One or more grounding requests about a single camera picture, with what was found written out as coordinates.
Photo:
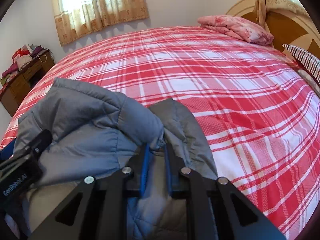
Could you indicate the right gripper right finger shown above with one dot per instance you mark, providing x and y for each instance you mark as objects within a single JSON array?
[{"x": 215, "y": 208}]

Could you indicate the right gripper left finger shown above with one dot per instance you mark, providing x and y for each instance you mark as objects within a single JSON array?
[{"x": 97, "y": 208}]

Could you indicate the grey puffer jacket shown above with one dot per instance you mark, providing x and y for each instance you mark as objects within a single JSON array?
[{"x": 95, "y": 132}]

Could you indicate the pile of clothes on cabinet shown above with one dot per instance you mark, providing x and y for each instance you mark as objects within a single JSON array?
[{"x": 20, "y": 59}]

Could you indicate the brown wooden cabinet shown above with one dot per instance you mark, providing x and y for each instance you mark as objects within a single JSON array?
[{"x": 18, "y": 88}]

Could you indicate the red white plaid bed sheet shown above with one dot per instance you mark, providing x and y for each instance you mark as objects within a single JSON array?
[{"x": 260, "y": 118}]

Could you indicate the striped pillow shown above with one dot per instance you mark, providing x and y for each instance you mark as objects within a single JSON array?
[{"x": 309, "y": 61}]

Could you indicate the beige window curtain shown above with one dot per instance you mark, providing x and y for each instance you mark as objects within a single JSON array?
[{"x": 75, "y": 19}]

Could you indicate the pink folded blanket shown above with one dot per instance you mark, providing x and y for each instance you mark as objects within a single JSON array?
[{"x": 237, "y": 27}]

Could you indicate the wooden bed headboard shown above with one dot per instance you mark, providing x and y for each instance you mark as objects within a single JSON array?
[{"x": 285, "y": 26}]

